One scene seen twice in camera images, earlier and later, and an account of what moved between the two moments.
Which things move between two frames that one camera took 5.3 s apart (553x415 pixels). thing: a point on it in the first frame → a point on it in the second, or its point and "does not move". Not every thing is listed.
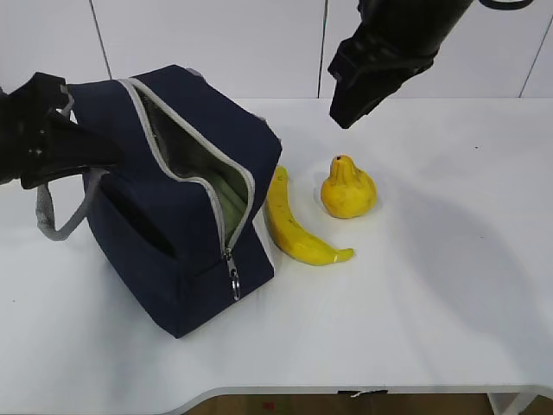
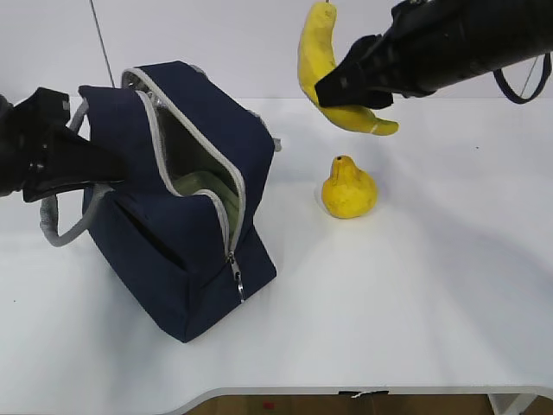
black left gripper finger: [65, 146] → [69, 161]
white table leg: [511, 403] does not move
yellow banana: [290, 234] → [316, 58]
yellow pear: [349, 192] does not move
